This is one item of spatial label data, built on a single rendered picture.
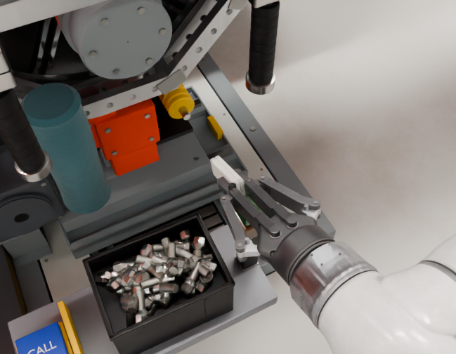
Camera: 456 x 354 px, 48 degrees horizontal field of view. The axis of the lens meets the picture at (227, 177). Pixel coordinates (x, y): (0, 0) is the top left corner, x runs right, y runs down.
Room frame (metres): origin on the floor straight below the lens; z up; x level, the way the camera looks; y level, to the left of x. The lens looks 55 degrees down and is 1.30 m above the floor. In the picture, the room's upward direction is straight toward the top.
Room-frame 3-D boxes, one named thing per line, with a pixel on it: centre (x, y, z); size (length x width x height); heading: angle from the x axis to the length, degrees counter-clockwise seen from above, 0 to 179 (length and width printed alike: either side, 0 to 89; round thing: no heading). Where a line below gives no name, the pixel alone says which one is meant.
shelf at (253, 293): (0.32, 0.14, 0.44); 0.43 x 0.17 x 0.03; 117
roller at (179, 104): (0.83, 0.15, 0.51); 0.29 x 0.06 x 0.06; 27
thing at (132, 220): (0.86, 0.25, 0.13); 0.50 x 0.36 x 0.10; 117
